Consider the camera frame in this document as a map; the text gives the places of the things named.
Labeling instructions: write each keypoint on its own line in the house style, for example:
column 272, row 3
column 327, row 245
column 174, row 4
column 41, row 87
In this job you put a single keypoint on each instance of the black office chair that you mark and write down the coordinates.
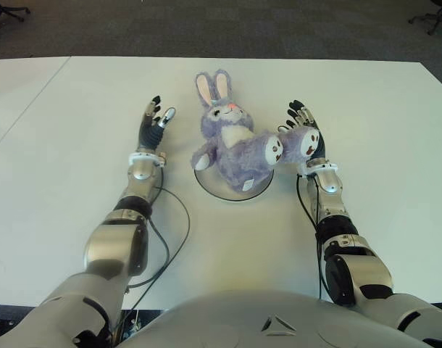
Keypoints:
column 436, row 16

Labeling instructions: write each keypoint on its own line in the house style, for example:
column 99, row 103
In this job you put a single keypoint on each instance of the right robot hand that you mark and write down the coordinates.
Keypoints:
column 320, row 145

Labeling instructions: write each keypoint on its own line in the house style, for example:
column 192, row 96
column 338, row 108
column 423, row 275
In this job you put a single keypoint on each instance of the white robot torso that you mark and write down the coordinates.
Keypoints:
column 242, row 319

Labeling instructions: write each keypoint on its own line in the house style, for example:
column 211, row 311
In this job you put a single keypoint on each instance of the purple plush bunny doll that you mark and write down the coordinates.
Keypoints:
column 235, row 152

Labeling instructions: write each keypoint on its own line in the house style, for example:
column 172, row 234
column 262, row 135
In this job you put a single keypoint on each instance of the white plate black rim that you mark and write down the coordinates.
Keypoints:
column 213, row 188

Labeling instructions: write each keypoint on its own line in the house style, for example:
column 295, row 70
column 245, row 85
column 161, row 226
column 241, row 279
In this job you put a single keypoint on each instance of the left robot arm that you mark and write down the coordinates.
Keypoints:
column 108, row 246

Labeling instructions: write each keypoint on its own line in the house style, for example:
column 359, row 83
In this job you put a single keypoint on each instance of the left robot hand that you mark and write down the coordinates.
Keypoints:
column 152, row 132

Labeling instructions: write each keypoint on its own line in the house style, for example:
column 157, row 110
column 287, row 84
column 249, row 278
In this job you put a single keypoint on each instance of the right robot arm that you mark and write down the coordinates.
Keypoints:
column 355, row 246

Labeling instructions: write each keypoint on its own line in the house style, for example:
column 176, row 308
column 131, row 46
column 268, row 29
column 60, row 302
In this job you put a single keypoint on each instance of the black office chair base left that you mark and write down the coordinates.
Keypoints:
column 12, row 7

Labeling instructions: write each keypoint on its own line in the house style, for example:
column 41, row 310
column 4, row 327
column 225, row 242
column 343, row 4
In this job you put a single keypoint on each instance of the metal stand frame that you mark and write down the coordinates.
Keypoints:
column 125, row 324

